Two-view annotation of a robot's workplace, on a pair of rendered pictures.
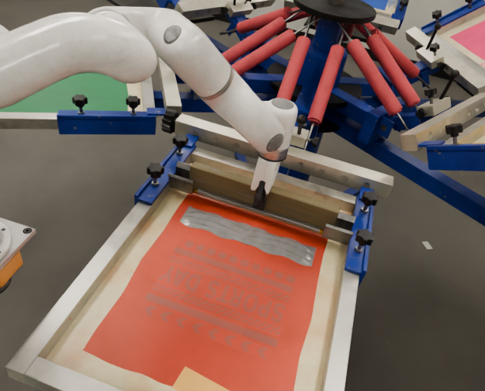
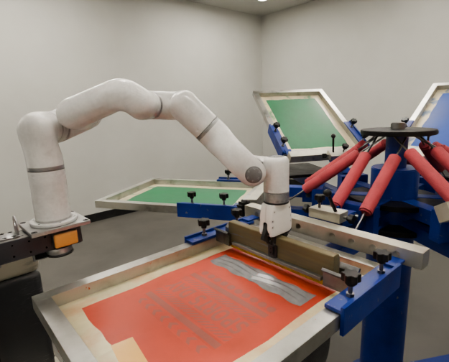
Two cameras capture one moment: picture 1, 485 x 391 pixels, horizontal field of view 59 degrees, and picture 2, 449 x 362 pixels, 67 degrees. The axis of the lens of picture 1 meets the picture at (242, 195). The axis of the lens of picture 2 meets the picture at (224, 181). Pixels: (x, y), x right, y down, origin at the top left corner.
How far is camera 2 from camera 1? 0.62 m
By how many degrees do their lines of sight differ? 44
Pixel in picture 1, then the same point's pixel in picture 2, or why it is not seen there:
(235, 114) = (216, 147)
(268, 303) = (235, 319)
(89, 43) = (110, 89)
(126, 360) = (100, 321)
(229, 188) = (252, 238)
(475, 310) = not seen: outside the picture
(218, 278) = (207, 295)
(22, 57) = (80, 97)
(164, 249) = (184, 272)
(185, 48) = (174, 98)
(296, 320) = (252, 337)
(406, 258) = not seen: outside the picture
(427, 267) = not seen: outside the picture
